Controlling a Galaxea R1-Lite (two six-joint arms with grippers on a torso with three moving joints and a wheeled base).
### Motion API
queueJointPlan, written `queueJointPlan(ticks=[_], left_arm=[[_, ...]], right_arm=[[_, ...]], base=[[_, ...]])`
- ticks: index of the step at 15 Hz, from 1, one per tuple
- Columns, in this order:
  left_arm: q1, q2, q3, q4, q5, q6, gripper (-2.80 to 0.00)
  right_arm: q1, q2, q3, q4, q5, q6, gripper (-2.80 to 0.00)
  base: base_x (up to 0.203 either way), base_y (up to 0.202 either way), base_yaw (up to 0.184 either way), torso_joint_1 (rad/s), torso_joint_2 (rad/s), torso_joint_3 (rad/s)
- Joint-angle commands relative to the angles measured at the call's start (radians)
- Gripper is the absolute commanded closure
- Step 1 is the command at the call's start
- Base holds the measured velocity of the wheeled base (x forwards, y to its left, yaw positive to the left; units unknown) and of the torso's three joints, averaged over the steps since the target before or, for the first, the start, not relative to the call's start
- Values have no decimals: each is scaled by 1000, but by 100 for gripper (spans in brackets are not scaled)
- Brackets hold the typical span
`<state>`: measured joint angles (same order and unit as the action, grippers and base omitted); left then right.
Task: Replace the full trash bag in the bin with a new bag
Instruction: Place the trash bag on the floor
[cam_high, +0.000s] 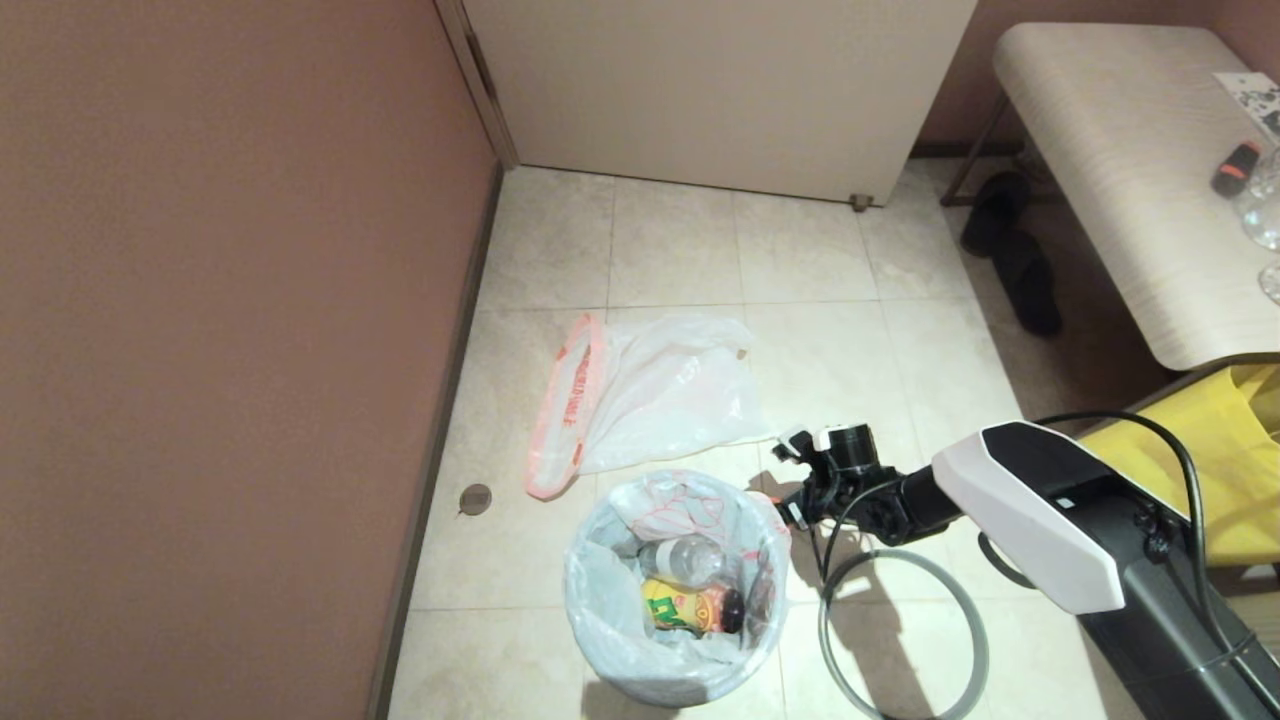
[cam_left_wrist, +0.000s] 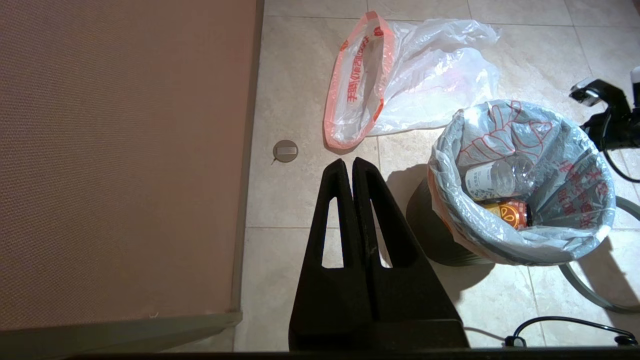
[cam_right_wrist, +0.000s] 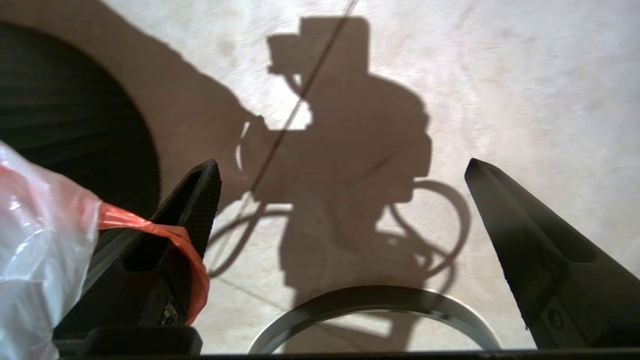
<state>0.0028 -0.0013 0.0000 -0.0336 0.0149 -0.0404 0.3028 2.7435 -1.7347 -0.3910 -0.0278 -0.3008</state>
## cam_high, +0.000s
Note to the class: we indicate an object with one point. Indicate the dark door hinge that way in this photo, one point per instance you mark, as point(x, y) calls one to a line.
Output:
point(483, 70)

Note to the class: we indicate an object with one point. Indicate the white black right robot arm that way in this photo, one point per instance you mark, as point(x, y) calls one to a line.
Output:
point(1030, 510)

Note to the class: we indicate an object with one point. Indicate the black and red remote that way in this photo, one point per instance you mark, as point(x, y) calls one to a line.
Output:
point(1232, 170)

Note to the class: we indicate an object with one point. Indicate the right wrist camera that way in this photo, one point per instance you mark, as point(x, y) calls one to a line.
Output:
point(795, 447)

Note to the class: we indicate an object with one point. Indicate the clear plastic bottle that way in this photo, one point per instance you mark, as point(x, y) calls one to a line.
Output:
point(685, 560)

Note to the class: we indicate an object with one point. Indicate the yellow snack canister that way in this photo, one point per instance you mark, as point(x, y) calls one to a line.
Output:
point(690, 608)

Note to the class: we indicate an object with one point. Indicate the white door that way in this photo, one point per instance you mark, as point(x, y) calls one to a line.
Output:
point(720, 90)

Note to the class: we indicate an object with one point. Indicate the white red plastic bin liner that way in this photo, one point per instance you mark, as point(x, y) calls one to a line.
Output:
point(670, 400)

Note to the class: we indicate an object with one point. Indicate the beige door frame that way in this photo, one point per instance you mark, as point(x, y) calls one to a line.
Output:
point(495, 130)

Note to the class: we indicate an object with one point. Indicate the thin metal table leg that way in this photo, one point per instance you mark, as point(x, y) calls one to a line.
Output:
point(975, 152)

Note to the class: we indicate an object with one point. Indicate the beige wood-grain table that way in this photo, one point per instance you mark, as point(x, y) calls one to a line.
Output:
point(1120, 180)

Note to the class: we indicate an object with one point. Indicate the small metal door stopper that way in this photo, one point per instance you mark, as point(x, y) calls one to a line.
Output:
point(860, 203)

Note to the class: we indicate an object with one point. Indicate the round metal floor drain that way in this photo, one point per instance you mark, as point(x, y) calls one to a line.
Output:
point(475, 499)

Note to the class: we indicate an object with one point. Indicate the white red plastic bag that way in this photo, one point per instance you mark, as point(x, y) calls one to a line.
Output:
point(600, 620)

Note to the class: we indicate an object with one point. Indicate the black round trash bin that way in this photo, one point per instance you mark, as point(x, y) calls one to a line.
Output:
point(680, 700)

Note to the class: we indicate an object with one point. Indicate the printed paper leaflet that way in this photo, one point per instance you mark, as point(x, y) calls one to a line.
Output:
point(1255, 98)

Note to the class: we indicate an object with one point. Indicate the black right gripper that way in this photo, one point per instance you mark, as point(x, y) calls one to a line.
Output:
point(850, 500)

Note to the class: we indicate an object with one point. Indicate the clear drinking glass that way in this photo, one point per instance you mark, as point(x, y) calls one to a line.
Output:
point(1272, 285)
point(1262, 215)

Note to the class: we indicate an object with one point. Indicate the black slipper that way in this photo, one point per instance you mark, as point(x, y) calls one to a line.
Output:
point(995, 210)
point(1028, 285)

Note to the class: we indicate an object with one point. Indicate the yellow fabric bag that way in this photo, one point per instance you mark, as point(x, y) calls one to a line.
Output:
point(1240, 470)

